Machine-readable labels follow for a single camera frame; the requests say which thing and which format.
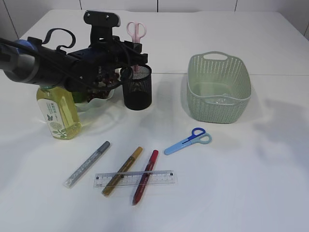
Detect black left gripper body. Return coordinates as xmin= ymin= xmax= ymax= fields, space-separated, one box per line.
xmin=89 ymin=36 xmax=148 ymax=80

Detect purple artificial grape bunch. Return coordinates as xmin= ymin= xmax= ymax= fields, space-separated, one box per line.
xmin=72 ymin=70 xmax=119 ymax=103

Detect pink scissors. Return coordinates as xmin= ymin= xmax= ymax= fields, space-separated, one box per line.
xmin=126 ymin=21 xmax=147 ymax=73

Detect yellow tea bottle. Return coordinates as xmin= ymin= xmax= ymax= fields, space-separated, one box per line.
xmin=36 ymin=86 xmax=82 ymax=140

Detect blue scissors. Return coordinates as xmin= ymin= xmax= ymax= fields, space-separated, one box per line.
xmin=164 ymin=128 xmax=212 ymax=155

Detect clear plastic sheet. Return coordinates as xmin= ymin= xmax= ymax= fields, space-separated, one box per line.
xmin=206 ymin=95 xmax=237 ymax=105

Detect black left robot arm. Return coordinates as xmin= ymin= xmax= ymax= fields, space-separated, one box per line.
xmin=0 ymin=29 xmax=148 ymax=92

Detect black mesh pen holder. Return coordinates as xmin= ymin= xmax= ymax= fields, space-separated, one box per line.
xmin=122 ymin=65 xmax=152 ymax=111

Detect silver glitter pen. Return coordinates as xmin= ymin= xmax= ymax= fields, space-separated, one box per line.
xmin=64 ymin=141 xmax=111 ymax=189

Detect red glitter pen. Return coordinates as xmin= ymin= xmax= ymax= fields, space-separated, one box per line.
xmin=132 ymin=150 xmax=159 ymax=205

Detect green woven plastic basket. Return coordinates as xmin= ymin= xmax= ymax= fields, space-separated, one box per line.
xmin=187 ymin=51 xmax=252 ymax=124

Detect clear plastic ruler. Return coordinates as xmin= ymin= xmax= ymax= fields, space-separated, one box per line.
xmin=93 ymin=170 xmax=177 ymax=188

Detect gold glitter pen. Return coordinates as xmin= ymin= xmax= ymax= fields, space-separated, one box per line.
xmin=101 ymin=146 xmax=143 ymax=197

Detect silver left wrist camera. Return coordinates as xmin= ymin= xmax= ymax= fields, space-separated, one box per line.
xmin=84 ymin=10 xmax=121 ymax=45

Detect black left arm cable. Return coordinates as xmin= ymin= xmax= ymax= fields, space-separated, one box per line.
xmin=0 ymin=37 xmax=136 ymax=91

